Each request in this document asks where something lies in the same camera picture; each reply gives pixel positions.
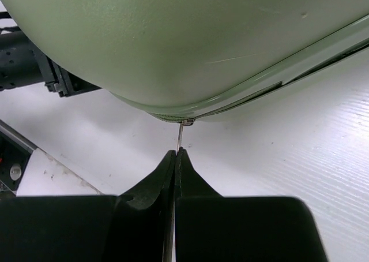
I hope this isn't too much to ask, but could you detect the silver zipper pull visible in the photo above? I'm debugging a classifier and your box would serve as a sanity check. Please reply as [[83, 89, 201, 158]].
[[176, 119, 195, 154]]

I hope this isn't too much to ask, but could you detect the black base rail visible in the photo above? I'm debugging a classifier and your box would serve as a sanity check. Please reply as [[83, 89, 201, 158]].
[[1, 121, 37, 199]]

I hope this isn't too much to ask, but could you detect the green hard-shell suitcase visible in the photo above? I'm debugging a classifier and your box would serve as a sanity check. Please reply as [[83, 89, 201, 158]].
[[1, 0, 368, 122]]

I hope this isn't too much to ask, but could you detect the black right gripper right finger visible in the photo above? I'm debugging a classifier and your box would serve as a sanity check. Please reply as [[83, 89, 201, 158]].
[[174, 149, 328, 261]]

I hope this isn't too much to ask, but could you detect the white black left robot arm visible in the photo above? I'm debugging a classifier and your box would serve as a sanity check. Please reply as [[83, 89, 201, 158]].
[[1, 26, 100, 98]]

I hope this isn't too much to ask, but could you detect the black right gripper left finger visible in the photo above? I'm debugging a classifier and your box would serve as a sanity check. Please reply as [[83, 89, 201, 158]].
[[1, 151, 176, 261]]

